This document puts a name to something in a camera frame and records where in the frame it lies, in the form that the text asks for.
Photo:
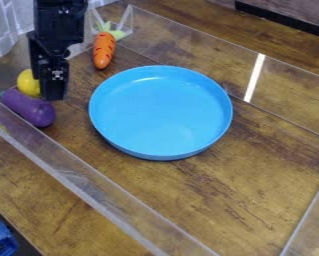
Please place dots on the orange toy carrot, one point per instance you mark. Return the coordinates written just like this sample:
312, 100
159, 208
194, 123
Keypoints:
105, 44

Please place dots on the clear acrylic enclosure wall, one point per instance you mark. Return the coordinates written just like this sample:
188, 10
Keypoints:
241, 200

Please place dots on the purple toy eggplant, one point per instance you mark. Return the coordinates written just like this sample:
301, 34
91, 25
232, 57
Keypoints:
34, 109

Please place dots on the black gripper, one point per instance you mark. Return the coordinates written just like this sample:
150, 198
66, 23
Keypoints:
58, 29

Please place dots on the white grid curtain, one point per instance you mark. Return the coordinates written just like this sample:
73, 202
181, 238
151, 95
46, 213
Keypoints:
17, 20

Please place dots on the yellow toy lemon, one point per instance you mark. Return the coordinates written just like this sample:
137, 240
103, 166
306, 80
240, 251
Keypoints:
27, 84

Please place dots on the blue round tray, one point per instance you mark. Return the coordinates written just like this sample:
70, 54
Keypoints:
161, 112

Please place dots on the blue plastic object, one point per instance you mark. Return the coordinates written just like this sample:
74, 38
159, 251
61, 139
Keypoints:
9, 243

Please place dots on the dark baseboard strip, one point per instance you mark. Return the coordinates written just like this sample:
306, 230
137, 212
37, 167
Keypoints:
278, 18

